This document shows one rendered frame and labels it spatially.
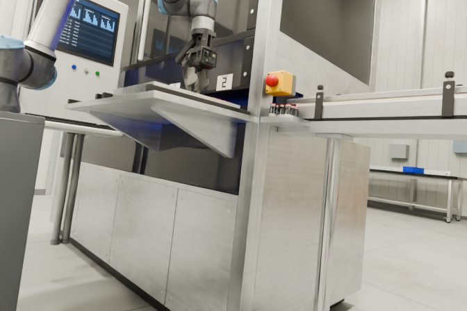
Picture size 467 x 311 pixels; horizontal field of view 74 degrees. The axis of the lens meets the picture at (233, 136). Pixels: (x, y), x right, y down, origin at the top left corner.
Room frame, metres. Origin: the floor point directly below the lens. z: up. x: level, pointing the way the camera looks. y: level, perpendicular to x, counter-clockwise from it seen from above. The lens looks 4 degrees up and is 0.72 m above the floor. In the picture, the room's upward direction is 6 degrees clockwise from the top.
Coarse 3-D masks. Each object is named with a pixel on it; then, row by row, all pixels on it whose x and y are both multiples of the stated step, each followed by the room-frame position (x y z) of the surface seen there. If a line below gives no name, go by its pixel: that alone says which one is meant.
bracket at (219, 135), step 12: (156, 108) 0.88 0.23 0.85; (168, 108) 0.91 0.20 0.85; (168, 120) 0.95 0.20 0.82; (180, 120) 0.94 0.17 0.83; (192, 120) 0.98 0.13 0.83; (204, 120) 1.01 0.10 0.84; (216, 120) 1.05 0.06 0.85; (192, 132) 0.98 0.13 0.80; (204, 132) 1.01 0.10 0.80; (216, 132) 1.05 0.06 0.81; (228, 132) 1.09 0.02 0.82; (216, 144) 1.06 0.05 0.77; (228, 144) 1.10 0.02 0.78; (228, 156) 1.10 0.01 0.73
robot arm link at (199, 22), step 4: (200, 16) 0.98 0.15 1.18; (192, 20) 1.00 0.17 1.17; (196, 20) 0.98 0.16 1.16; (200, 20) 0.98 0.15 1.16; (204, 20) 0.98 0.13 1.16; (208, 20) 0.98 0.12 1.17; (212, 20) 0.99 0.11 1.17; (192, 24) 0.99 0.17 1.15; (196, 24) 0.98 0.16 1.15; (200, 24) 0.97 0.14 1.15; (204, 24) 0.98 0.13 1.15; (208, 24) 0.98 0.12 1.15; (212, 24) 0.99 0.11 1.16; (192, 28) 0.99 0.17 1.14; (196, 28) 0.99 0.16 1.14; (200, 28) 0.98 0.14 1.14; (204, 28) 0.98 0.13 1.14; (208, 28) 0.98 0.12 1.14; (212, 28) 1.00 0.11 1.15; (212, 32) 1.00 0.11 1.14
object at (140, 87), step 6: (138, 84) 0.89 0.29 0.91; (144, 84) 0.87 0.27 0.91; (156, 84) 0.84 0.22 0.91; (162, 84) 0.85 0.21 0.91; (114, 90) 1.01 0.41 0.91; (120, 90) 0.98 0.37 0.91; (126, 90) 0.95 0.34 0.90; (132, 90) 0.92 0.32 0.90; (138, 90) 0.89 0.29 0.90; (144, 90) 0.87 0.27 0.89; (180, 90) 0.89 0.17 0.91; (186, 90) 0.91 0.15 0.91; (198, 96) 0.94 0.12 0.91; (204, 96) 0.96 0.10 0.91; (222, 102) 1.01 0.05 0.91; (228, 102) 1.03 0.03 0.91
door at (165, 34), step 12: (156, 0) 1.64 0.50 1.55; (156, 12) 1.63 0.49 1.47; (156, 24) 1.62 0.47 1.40; (168, 24) 1.53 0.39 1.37; (180, 24) 1.46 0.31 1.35; (156, 36) 1.61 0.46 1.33; (168, 36) 1.52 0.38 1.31; (180, 36) 1.45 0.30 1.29; (156, 48) 1.60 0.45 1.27; (168, 48) 1.51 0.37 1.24; (180, 48) 1.44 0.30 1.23; (144, 60) 1.68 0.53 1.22
